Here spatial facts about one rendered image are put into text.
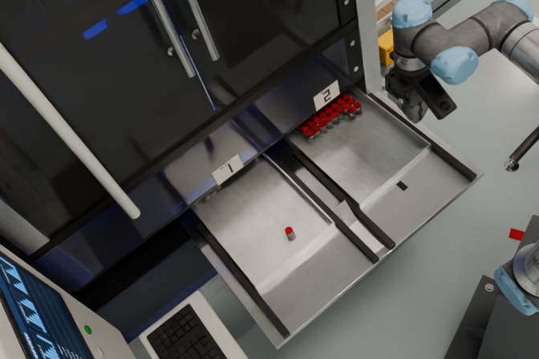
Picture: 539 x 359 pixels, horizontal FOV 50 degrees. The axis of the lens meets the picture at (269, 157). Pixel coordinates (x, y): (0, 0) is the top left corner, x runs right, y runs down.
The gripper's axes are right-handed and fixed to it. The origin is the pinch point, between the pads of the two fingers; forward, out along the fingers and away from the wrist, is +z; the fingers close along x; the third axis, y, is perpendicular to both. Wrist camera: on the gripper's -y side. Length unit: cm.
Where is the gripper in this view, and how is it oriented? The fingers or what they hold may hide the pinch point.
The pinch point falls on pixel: (419, 120)
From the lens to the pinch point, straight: 144.4
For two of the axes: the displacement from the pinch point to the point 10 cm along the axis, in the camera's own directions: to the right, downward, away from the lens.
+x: -7.8, 5.9, -2.0
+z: 2.1, 5.4, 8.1
